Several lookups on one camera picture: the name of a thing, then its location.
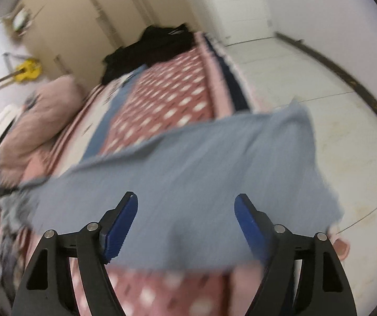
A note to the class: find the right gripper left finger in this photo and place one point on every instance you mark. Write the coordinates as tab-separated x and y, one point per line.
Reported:
46	287

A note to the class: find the white room door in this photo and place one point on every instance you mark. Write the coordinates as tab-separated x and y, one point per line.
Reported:
240	21

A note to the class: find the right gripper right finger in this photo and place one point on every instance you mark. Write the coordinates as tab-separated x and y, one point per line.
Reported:
303	275

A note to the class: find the yellow ukulele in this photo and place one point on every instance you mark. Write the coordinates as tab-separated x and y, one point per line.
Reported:
29	68

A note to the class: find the beige wooden wardrobe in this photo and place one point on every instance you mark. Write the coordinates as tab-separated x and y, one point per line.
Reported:
74	36

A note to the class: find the person's right hand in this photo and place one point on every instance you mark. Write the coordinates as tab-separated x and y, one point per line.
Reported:
340	245

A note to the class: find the black clothes pile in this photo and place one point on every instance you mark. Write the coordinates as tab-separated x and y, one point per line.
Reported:
155	45

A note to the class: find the pink striped patterned bed blanket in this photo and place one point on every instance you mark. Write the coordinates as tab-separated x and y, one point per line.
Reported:
202	84

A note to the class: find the pink grey striped duvet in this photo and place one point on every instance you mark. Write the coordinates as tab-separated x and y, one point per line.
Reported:
26	150

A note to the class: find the grey-blue knit pants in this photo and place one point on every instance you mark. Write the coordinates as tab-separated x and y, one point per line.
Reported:
186	181

